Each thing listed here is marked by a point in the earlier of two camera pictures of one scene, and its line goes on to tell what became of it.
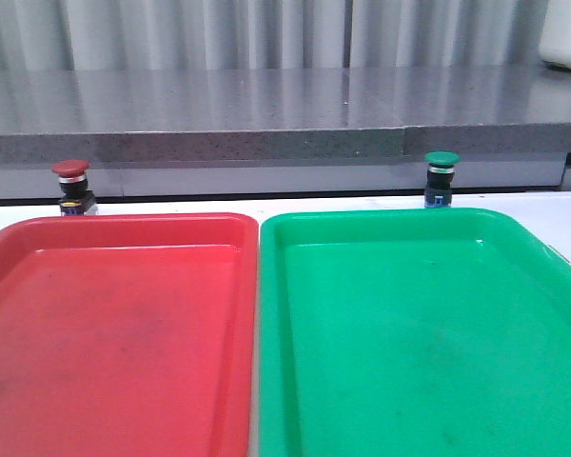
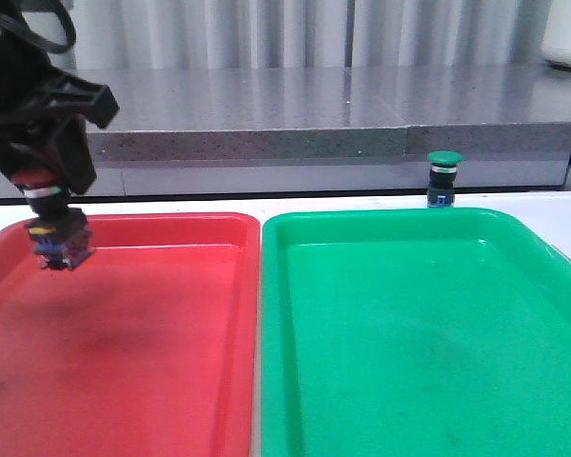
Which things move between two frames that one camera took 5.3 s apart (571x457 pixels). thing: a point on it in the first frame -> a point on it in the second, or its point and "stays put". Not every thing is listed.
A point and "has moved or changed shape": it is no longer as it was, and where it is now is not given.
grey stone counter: [285, 132] stays put
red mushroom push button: [76, 200] has moved or changed shape
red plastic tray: [119, 335] stays put
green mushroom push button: [438, 193] stays put
